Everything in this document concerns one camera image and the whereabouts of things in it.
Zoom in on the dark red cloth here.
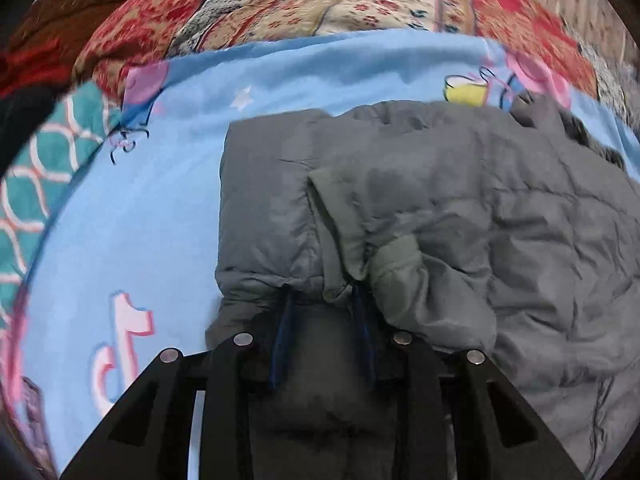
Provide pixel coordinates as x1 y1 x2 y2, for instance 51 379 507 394
0 35 93 101

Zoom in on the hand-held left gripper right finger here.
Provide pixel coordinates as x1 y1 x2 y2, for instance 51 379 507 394
350 285 586 480

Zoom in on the blue cartoon printed blanket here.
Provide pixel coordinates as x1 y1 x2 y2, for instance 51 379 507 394
10 27 640 441

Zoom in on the teal scale patterned cloth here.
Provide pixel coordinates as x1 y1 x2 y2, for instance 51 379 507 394
0 80 126 331

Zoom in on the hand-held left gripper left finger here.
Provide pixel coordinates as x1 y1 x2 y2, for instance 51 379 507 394
59 285 301 480

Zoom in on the grey padded jacket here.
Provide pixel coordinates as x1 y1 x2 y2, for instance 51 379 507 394
205 95 640 480

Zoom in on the red floral patchwork quilt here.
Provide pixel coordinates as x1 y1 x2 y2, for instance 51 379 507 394
72 0 640 131

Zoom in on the brown fuzzy cloth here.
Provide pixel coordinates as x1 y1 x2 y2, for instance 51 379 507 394
7 0 166 53

